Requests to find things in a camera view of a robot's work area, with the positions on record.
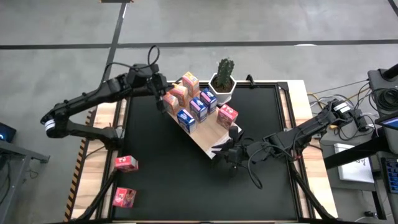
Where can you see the black stand bar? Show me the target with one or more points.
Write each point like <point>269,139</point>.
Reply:
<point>357,154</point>

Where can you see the tablet with blue screen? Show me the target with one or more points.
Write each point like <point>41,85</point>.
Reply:
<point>388,123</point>

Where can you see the small black adapter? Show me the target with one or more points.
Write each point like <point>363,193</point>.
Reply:
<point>370,214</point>

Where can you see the white hexagonal plant pot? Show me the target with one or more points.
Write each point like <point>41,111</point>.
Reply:
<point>222,93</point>

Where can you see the black power brick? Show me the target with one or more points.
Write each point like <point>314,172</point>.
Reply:
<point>362,121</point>

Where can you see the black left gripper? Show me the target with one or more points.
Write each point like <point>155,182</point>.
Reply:
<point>158,82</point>

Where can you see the white board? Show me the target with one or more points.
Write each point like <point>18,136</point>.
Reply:
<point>354,168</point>

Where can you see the grey equipment housing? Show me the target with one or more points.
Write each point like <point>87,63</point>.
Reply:
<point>374,81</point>

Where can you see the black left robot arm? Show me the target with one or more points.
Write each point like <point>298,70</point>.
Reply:
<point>93,93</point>

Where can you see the yellow plug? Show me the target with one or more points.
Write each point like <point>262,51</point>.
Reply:
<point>334,127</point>

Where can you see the red Froot Loops cereal box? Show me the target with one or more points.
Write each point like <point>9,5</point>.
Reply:
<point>227,115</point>
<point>124,197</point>
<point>126,163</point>

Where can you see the green cactus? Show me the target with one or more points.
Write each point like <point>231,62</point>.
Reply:
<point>225,70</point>

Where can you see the blue Frosted Flakes cereal box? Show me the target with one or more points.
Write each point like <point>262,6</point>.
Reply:
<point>208,99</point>
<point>186,120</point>
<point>198,109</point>

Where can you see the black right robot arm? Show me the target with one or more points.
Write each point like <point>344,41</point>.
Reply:
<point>311,127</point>

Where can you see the black clamp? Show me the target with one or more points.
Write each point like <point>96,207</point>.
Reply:
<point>250,79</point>

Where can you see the yellow black hazard tape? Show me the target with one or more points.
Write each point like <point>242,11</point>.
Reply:
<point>74,183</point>

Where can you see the black metal table frame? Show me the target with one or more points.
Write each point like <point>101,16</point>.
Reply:
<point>264,83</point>

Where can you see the dark monitor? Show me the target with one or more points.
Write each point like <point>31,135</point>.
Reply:
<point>6,132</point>

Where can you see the grey desk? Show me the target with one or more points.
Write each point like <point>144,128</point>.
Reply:
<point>18,155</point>

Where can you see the black keyboard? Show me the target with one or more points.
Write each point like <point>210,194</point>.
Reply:
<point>392,174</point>

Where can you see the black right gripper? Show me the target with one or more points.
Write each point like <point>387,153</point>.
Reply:
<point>241,152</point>

